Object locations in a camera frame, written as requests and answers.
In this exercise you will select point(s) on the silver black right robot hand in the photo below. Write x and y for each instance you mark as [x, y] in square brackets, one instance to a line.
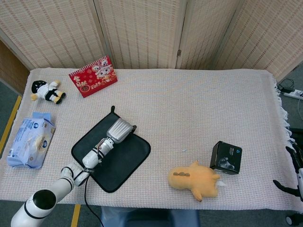
[300, 179]

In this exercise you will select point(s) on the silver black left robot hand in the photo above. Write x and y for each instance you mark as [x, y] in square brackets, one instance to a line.
[119, 131]

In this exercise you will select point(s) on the black and yellow cloth mat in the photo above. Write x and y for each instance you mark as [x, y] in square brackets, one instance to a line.
[127, 160]

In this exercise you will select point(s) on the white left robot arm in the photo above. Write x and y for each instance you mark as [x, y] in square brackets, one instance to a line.
[42, 201]

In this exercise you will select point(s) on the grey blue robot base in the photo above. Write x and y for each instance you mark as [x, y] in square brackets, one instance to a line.
[151, 217]

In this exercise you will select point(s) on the red desk calendar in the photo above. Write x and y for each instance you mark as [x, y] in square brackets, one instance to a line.
[94, 78]

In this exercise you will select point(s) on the white woven tablecloth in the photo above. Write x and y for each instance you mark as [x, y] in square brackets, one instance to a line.
[177, 106]

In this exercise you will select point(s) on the black cardboard box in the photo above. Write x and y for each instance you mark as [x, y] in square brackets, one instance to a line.
[227, 158]

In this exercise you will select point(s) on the black and white plush doll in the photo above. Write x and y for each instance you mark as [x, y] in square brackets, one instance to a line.
[45, 91]

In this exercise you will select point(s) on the white power strip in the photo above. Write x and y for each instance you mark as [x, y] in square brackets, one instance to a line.
[293, 94]

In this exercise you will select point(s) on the orange dinosaur plush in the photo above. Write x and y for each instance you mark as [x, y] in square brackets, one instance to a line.
[194, 179]

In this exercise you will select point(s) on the blue white wet wipes pack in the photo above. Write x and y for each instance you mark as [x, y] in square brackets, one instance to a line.
[28, 142]

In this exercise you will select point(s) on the metal screen hinge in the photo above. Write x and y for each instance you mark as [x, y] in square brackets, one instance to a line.
[179, 52]

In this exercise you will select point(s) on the woven folding screen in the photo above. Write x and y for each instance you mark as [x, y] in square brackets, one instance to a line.
[142, 30]

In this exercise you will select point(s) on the brown wooden cabinet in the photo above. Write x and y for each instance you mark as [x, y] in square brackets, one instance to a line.
[9, 68]

